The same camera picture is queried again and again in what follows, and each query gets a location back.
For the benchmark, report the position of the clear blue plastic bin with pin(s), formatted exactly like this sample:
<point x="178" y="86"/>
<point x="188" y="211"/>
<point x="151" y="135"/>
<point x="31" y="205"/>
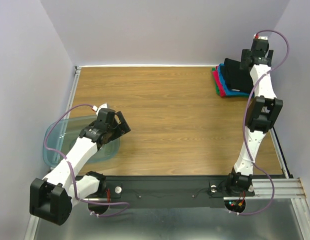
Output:
<point x="66" y="132"/>

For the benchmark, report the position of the black t-shirt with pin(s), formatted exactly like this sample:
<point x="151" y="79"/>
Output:
<point x="236" y="79"/>

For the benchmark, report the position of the left aluminium side rail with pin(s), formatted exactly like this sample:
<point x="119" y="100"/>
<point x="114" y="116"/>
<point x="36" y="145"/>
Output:
<point x="73" y="88"/>

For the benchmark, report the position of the folded red t-shirt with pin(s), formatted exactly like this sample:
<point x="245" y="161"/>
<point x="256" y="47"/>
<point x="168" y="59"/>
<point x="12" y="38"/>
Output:
<point x="223" y="94"/>

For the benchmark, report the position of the folded blue t-shirt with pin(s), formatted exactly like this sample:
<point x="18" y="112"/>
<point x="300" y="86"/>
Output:
<point x="228" y="92"/>

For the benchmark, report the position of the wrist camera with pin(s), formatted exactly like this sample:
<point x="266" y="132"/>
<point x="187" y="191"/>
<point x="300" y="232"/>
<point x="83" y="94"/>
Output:
<point x="260" y="45"/>
<point x="104" y="114"/>

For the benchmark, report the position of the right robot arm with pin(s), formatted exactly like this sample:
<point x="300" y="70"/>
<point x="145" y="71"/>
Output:
<point x="261" y="113"/>

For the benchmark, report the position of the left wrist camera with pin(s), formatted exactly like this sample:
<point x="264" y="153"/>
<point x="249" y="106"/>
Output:
<point x="104" y="114"/>

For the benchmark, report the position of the folded green t-shirt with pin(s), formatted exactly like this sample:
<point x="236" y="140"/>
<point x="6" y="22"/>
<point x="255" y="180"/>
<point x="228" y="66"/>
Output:
<point x="216" y="81"/>

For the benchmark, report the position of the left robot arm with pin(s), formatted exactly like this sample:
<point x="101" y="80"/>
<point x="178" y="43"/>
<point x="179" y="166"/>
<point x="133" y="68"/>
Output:
<point x="53" y="197"/>

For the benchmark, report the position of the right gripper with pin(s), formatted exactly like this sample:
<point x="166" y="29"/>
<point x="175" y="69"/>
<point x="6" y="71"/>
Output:
<point x="256" y="59"/>

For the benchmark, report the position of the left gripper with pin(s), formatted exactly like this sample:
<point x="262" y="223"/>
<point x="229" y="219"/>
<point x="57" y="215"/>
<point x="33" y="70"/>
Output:
<point x="124" y="127"/>

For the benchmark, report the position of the aluminium frame rail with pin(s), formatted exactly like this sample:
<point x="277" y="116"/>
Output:
<point x="284" y="188"/>

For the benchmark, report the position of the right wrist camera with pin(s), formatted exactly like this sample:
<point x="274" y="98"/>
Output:
<point x="260" y="45"/>

